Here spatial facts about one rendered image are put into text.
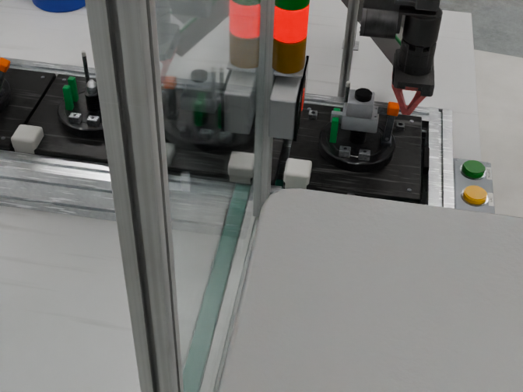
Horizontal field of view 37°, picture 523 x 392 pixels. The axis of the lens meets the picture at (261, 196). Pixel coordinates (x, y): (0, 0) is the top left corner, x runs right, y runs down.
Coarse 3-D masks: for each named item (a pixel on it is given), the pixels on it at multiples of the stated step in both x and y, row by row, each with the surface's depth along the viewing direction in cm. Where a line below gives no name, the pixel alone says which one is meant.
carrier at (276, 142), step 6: (276, 138) 145; (282, 138) 145; (276, 144) 144; (282, 144) 144; (276, 150) 142; (282, 150) 143; (276, 156) 141; (276, 162) 140; (276, 168) 139; (276, 174) 138
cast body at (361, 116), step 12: (348, 96) 136; (360, 96) 134; (372, 96) 136; (348, 108) 135; (360, 108) 135; (372, 108) 134; (348, 120) 137; (360, 120) 136; (372, 120) 136; (372, 132) 138
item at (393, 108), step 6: (390, 102) 136; (378, 108) 137; (384, 108) 137; (390, 108) 135; (396, 108) 135; (384, 114) 137; (390, 114) 136; (396, 114) 136; (390, 120) 137; (390, 126) 138; (384, 132) 139; (390, 132) 139; (384, 138) 140
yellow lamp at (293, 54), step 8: (304, 40) 107; (280, 48) 107; (288, 48) 106; (296, 48) 107; (304, 48) 108; (272, 56) 109; (280, 56) 108; (288, 56) 107; (296, 56) 108; (304, 56) 109; (272, 64) 110; (280, 64) 108; (288, 64) 108; (296, 64) 108; (304, 64) 111; (288, 72) 109
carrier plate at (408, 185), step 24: (312, 120) 149; (384, 120) 150; (408, 120) 150; (312, 144) 144; (408, 144) 145; (312, 168) 139; (336, 168) 139; (384, 168) 139; (408, 168) 140; (336, 192) 136; (360, 192) 135; (384, 192) 135; (408, 192) 135
